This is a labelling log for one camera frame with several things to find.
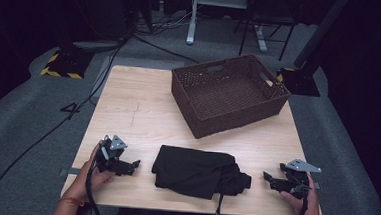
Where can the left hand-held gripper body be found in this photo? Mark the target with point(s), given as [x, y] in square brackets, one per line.
[110, 156]

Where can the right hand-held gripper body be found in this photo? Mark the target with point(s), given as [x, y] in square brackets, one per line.
[297, 179]

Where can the black garment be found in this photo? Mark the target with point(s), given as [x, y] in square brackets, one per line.
[191, 169]

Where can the brown woven basket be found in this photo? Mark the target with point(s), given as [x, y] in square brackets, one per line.
[227, 96]

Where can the person's right hand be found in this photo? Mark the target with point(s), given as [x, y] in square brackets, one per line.
[309, 206]

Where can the person's left hand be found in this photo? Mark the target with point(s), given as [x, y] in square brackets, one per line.
[88, 181]

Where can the hazard-striped black stand base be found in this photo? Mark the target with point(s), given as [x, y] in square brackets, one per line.
[66, 63]
[298, 81]

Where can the white desk leg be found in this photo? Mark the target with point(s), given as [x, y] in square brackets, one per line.
[261, 38]
[192, 20]

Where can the black slanted stand pole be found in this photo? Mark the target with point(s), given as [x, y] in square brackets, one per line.
[320, 32]

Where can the black chair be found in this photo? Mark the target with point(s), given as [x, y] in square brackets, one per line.
[267, 15]

